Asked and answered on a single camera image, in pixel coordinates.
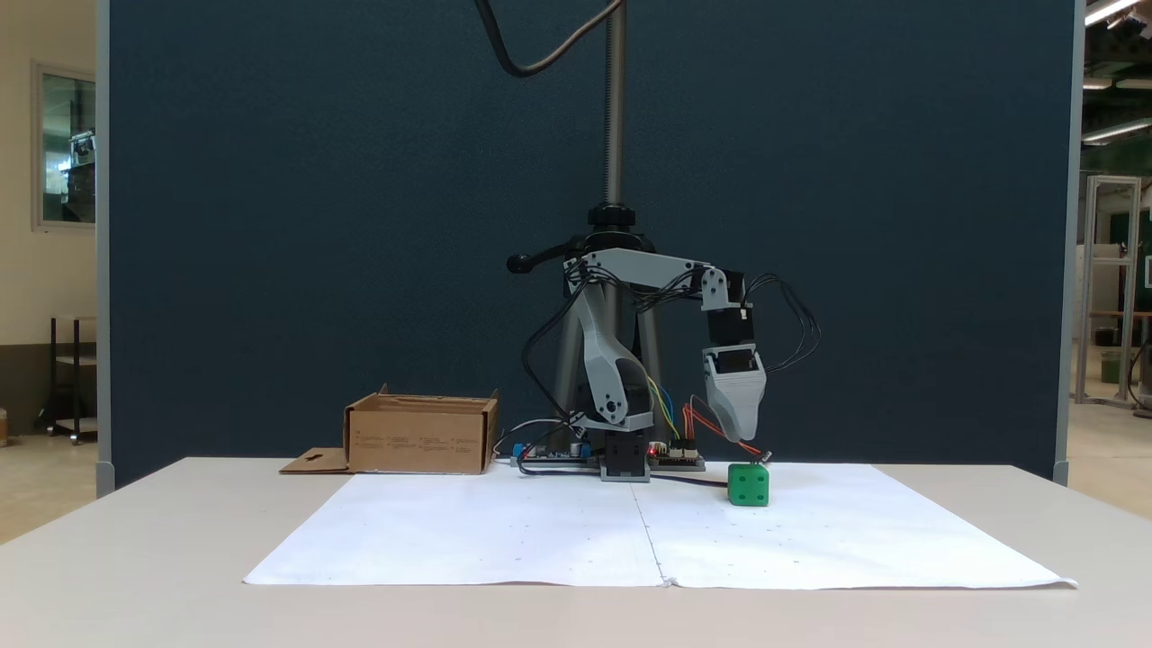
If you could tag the grey tapered moving gripper finger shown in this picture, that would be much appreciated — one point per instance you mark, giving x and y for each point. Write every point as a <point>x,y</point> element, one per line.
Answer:
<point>738,409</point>

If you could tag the green dice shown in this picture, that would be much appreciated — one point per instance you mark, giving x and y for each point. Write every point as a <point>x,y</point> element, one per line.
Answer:
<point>747,486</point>

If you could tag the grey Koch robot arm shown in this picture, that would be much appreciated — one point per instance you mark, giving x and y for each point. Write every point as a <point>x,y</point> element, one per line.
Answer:
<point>648,265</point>

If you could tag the green bin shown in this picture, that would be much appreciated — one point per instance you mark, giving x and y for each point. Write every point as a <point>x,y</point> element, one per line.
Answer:
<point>1110,367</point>

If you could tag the white paper sheet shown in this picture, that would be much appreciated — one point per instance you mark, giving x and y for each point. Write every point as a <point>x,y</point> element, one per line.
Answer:
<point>837,531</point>
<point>468,531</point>

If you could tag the blue circuit board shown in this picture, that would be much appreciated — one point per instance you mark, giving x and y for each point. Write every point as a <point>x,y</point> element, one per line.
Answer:
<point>549,456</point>

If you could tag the brown cardboard box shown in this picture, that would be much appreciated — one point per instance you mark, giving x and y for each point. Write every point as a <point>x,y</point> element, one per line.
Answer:
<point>418,441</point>

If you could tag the ceiling fluorescent light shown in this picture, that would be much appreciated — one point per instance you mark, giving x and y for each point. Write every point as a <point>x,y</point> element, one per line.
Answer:
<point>1111,9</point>
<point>1116,130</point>

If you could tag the dark blue partition panel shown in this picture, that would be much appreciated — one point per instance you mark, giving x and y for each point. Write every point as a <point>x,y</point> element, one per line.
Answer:
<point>270,225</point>

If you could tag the black shelf rack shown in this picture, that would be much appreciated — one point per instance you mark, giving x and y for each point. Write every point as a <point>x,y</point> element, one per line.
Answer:
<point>76,378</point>

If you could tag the framed window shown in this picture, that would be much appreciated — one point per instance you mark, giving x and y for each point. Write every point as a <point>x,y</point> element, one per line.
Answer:
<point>67,144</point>

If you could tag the black camera stand with pole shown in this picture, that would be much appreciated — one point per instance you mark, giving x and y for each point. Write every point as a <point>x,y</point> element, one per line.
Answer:
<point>615,108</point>

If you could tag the aluminium profile frame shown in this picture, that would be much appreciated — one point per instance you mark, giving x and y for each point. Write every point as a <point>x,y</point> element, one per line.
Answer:
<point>1113,180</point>

